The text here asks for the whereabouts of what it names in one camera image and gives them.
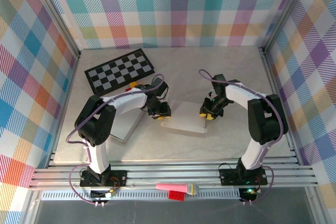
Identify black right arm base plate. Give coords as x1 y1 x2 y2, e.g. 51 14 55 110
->
218 165 268 186

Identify white cardboard paper box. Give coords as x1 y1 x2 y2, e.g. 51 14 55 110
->
160 100 208 136
109 107 145 144

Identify aluminium front frame rails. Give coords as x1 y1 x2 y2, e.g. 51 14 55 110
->
28 150 320 190

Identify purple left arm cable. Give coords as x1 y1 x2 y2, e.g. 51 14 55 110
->
65 73 165 207

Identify pink toy microphone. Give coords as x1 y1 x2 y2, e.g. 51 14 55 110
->
155 182 200 196

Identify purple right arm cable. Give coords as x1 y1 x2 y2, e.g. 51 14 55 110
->
198 69 286 206

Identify black white chessboard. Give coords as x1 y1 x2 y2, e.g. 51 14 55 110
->
84 48 156 98

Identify red flat toy brick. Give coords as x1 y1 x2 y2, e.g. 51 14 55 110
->
168 190 186 202

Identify aluminium side rail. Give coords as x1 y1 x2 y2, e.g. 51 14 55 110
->
46 53 82 169
258 47 301 166

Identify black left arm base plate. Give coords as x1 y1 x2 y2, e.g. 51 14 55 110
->
79 169 128 188

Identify grey slotted cable duct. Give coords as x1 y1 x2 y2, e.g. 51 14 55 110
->
41 191 242 200

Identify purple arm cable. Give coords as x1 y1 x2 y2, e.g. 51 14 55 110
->
198 69 286 206
65 73 165 207

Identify aluminium frame post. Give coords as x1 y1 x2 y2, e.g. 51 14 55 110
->
262 0 314 54
25 0 81 59

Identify black controller board with connector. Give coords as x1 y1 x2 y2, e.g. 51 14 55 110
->
238 187 258 201
90 188 116 199

